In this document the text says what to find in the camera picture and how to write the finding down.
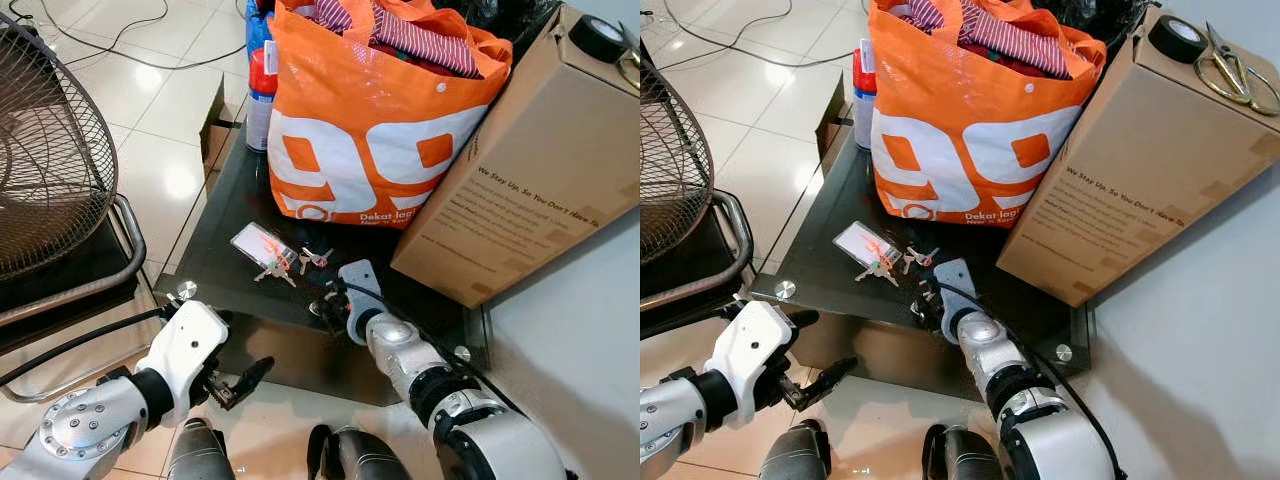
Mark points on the large brown cardboard box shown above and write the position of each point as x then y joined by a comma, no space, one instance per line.
520,170
1130,180

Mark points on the small brown cardboard box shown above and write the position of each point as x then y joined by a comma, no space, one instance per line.
215,130
832,120

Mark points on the orange white shopping bag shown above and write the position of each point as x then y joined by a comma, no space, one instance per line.
970,150
370,150

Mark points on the black glass table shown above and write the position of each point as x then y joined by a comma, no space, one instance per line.
840,200
230,200

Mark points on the red white spray can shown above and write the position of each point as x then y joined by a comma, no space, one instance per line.
262,110
865,115

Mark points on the black tape roll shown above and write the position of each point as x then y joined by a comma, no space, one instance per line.
1160,50
582,50

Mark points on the chrome table bolt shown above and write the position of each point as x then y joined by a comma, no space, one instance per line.
462,354
785,290
187,291
1062,353

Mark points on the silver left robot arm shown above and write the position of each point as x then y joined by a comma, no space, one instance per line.
80,430
670,430

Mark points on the black plastic bag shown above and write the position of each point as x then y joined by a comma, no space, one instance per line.
500,15
1100,15

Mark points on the keys with white card tag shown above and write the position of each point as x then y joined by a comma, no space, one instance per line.
262,243
865,243

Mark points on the gold scissors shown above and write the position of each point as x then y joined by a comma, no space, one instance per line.
1218,50
630,52

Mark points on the chrome tube frame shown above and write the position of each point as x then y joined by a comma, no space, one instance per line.
740,235
138,240

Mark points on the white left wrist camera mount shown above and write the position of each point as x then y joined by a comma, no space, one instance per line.
185,345
755,345

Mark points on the round metal cage fan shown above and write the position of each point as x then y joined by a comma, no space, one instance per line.
50,150
670,170

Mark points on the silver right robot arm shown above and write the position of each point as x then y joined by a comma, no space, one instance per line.
1050,440
500,440

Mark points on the red striped cloth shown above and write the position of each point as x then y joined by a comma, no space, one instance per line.
400,40
1000,40

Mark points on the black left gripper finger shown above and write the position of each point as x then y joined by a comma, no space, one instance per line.
250,372
825,378
803,320

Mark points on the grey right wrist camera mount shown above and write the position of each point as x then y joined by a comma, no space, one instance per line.
362,285
958,285

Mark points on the robot right leg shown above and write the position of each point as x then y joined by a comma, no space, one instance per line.
965,455
365,455

